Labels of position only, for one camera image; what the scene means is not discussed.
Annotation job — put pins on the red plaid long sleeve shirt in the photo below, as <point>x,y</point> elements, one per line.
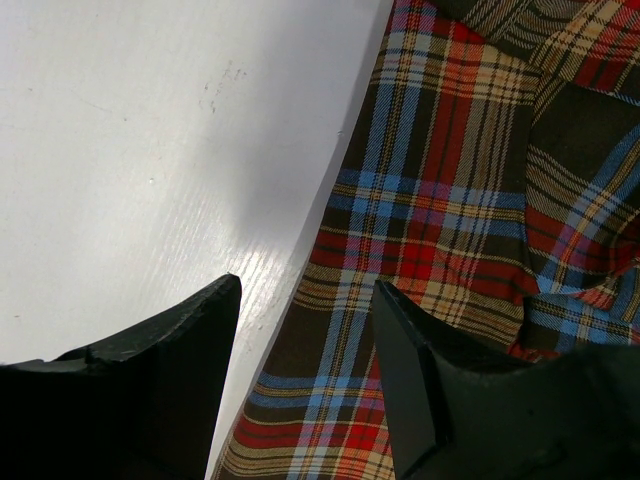
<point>493,178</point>

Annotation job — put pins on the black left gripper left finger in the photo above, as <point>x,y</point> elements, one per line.
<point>139,404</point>

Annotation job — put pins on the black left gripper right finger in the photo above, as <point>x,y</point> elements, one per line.
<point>458,409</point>

